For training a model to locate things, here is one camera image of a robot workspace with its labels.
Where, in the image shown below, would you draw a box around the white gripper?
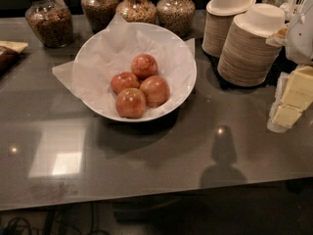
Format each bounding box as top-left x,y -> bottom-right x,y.
266,12 -> 313,133

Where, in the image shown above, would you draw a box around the red apple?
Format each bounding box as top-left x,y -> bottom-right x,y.
140,75 -> 170,107
131,54 -> 158,79
115,88 -> 147,118
111,71 -> 141,94

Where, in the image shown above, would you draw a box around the white bowl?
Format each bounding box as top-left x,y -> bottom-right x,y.
71,22 -> 198,123

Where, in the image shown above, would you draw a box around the black mat under bowls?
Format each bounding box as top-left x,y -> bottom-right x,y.
204,49 -> 296,90

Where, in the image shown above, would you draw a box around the front stack paper bowls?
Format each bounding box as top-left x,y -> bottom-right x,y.
218,3 -> 285,79

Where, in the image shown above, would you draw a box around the stack paper bowls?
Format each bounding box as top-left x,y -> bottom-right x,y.
218,3 -> 285,79
201,0 -> 256,58

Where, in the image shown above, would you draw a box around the rear stack paper bowls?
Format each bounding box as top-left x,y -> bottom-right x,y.
201,0 -> 256,58

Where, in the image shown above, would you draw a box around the glass cereal jar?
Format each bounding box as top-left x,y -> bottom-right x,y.
80,0 -> 119,32
25,0 -> 73,48
116,0 -> 157,24
156,0 -> 196,37

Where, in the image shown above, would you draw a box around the white paper liner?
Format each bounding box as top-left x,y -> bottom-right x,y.
51,13 -> 196,119

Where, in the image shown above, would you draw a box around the leftmost glass cereal jar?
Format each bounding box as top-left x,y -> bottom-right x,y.
25,0 -> 73,48

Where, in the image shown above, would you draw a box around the cream card at left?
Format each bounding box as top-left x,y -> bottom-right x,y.
0,41 -> 28,54

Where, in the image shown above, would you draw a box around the dark tray at left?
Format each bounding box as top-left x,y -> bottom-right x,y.
0,46 -> 19,74

